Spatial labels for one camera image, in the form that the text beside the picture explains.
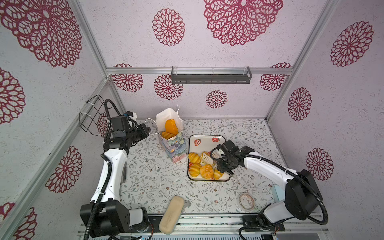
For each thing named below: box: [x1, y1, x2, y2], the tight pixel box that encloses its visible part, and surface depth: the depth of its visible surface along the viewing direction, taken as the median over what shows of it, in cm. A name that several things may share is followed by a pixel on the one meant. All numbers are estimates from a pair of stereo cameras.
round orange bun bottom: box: [200, 164, 214, 180], surface depth 89 cm
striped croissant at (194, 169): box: [189, 163, 201, 178], surface depth 91 cm
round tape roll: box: [237, 192, 257, 212], surface depth 83 cm
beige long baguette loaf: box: [159, 196, 185, 234], surface depth 75 cm
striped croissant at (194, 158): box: [188, 152, 202, 164], surface depth 96 cm
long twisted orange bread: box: [165, 118, 179, 136], surface depth 97 cm
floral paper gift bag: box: [156, 108, 187, 164], surface depth 92 cm
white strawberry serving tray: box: [187, 134, 231, 182], surface depth 94 cm
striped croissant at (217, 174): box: [213, 169, 224, 180], surface depth 89 cm
